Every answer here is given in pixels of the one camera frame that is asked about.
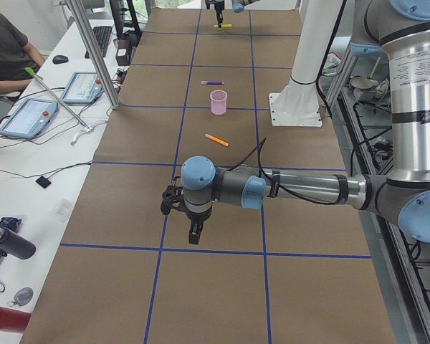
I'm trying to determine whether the near teach pendant tablet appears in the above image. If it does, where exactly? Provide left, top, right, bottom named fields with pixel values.
left=0, top=98, right=59, bottom=139

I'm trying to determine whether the metal rod with green tip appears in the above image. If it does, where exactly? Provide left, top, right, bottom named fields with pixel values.
left=24, top=67, right=94, bottom=133

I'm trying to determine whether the pink mesh pen holder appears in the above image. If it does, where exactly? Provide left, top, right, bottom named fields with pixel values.
left=209, top=90, right=228, bottom=115

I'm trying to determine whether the far teach pendant tablet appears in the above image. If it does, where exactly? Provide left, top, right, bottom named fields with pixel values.
left=62, top=72, right=102, bottom=105

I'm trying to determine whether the purple highlighter pen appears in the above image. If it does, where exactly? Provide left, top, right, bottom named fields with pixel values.
left=201, top=80, right=224, bottom=85

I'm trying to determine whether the red bottle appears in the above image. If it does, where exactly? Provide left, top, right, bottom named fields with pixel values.
left=0, top=307, right=32, bottom=333

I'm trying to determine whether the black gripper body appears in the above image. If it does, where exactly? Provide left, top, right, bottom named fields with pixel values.
left=184, top=202, right=212, bottom=226
left=205, top=0, right=225, bottom=10

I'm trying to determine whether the black computer monitor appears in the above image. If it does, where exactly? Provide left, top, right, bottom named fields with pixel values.
left=108, top=0, right=142, bottom=45

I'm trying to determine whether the black water bottle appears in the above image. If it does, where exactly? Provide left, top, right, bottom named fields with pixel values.
left=0, top=227, right=36, bottom=259

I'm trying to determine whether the teach pendant tablet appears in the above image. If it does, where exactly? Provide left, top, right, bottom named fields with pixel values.
left=62, top=72, right=102, bottom=105
left=0, top=98, right=59, bottom=139

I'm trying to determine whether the round grey tag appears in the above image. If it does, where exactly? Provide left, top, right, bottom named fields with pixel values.
left=8, top=287, right=34, bottom=307

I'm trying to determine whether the black computer mouse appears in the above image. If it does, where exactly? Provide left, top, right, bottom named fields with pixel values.
left=52, top=54, right=69, bottom=65

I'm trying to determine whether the black keyboard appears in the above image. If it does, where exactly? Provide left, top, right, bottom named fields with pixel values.
left=92, top=26, right=112, bottom=57

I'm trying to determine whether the orange highlighter pen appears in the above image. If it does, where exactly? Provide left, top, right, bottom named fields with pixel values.
left=204, top=133, right=229, bottom=147

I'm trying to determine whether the seated person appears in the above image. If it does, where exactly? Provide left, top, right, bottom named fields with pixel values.
left=0, top=13, right=45, bottom=95

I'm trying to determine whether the aluminium frame post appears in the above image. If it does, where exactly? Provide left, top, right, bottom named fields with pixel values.
left=66, top=0, right=120, bottom=110

